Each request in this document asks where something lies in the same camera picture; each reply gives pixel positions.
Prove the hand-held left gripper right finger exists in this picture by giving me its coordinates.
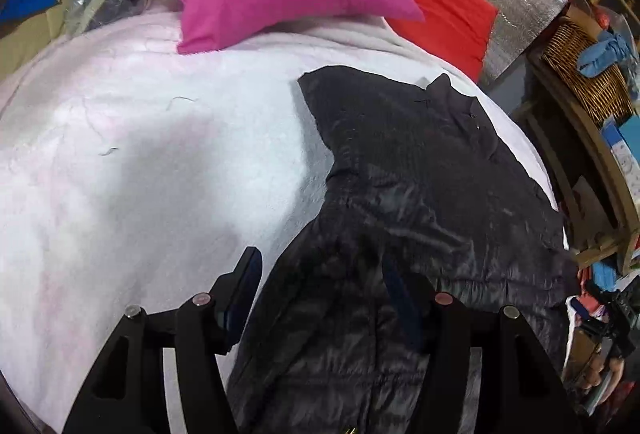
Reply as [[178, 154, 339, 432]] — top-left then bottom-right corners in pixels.
[[381, 254, 583, 434]]

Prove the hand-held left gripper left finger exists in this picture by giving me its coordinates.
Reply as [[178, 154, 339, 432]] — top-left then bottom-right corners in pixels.
[[62, 246, 263, 434]]

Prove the black puffer jacket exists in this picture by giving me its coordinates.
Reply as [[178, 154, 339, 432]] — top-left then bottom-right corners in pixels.
[[227, 66, 581, 434]]

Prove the person's right hand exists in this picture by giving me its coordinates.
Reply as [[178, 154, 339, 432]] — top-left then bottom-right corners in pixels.
[[582, 356, 626, 407]]

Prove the wooden table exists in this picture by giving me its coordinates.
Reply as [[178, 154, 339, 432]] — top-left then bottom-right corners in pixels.
[[515, 48, 640, 269]]

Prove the white fleece blanket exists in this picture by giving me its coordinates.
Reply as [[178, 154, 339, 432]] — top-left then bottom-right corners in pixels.
[[0, 8, 571, 434]]

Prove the wicker basket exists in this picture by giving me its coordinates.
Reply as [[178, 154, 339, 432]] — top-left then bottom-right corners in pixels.
[[542, 21, 633, 125]]

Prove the blue cloth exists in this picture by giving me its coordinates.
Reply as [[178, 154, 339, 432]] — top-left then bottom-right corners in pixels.
[[577, 31, 636, 77]]

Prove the red pillow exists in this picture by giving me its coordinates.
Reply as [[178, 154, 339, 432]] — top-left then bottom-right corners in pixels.
[[387, 0, 500, 82]]

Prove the clear plastic bag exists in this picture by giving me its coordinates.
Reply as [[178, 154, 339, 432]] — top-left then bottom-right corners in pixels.
[[65, 0, 146, 32]]

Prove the beige sofa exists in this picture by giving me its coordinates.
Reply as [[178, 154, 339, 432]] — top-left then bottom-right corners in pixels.
[[0, 6, 71, 79]]

